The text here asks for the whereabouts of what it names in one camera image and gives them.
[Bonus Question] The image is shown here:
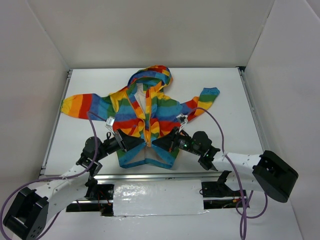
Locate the rainbow striped hooded jacket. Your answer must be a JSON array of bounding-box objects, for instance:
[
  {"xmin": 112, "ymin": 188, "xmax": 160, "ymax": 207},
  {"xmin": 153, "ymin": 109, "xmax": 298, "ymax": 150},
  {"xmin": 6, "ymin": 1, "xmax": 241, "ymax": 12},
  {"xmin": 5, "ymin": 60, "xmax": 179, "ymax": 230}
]
[{"xmin": 60, "ymin": 65, "xmax": 220, "ymax": 169}]

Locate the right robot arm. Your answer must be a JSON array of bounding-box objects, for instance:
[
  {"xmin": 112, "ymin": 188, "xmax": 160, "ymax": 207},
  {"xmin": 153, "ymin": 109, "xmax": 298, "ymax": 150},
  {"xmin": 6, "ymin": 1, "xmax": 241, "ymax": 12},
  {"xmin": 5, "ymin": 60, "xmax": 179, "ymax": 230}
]
[{"xmin": 152, "ymin": 127, "xmax": 299, "ymax": 203}]

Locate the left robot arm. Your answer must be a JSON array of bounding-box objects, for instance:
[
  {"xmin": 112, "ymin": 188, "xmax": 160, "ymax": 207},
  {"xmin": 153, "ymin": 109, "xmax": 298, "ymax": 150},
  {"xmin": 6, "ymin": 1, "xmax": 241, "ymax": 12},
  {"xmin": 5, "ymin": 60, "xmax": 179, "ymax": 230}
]
[{"xmin": 0, "ymin": 129, "xmax": 144, "ymax": 240}]

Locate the white foil covered panel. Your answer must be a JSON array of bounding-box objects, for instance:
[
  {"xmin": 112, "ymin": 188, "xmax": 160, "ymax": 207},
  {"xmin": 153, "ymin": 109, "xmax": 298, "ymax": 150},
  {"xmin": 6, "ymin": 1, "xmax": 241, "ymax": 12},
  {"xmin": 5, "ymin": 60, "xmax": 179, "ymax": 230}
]
[{"xmin": 113, "ymin": 180, "xmax": 205, "ymax": 217}]

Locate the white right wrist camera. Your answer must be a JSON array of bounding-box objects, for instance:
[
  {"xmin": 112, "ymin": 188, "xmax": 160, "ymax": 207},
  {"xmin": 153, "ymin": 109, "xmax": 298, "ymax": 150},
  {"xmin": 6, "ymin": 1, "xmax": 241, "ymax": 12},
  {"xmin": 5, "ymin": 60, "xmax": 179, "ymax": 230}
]
[{"xmin": 176, "ymin": 113, "xmax": 189, "ymax": 126}]

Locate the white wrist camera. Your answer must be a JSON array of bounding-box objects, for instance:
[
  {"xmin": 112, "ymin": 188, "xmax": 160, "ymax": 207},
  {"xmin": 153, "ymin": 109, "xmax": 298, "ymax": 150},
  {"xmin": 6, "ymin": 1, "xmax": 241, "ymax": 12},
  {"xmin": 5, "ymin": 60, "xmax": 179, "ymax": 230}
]
[
  {"xmin": 176, "ymin": 113, "xmax": 189, "ymax": 126},
  {"xmin": 105, "ymin": 116, "xmax": 115, "ymax": 132}
]

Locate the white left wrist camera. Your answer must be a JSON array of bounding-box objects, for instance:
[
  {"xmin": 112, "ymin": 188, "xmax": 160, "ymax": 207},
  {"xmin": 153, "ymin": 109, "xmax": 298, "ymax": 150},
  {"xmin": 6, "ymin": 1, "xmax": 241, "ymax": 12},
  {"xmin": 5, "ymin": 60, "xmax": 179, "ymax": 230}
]
[{"xmin": 105, "ymin": 116, "xmax": 115, "ymax": 132}]

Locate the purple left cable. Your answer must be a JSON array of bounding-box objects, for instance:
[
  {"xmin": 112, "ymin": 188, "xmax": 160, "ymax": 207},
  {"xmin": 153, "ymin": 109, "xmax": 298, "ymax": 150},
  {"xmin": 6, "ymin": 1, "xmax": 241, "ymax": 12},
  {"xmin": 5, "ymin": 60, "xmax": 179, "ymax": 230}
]
[{"xmin": 0, "ymin": 111, "xmax": 111, "ymax": 236}]

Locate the purple cable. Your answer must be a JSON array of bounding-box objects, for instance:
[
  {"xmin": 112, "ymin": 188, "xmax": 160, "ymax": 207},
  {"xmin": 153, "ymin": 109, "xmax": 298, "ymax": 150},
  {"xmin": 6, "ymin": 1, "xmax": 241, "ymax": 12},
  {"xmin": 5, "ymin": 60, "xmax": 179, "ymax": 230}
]
[
  {"xmin": 184, "ymin": 107, "xmax": 269, "ymax": 240},
  {"xmin": 0, "ymin": 111, "xmax": 111, "ymax": 236}
]

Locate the aluminium table frame rail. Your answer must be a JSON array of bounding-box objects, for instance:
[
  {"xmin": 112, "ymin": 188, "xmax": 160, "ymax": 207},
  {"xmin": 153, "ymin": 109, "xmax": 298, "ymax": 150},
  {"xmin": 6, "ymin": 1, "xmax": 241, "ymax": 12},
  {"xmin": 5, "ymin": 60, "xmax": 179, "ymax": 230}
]
[{"xmin": 40, "ymin": 67, "xmax": 267, "ymax": 181}]

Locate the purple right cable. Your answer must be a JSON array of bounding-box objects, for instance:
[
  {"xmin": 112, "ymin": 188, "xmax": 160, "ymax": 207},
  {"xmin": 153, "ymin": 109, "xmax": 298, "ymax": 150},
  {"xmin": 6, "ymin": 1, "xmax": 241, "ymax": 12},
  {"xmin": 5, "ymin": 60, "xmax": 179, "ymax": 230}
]
[{"xmin": 184, "ymin": 107, "xmax": 269, "ymax": 240}]

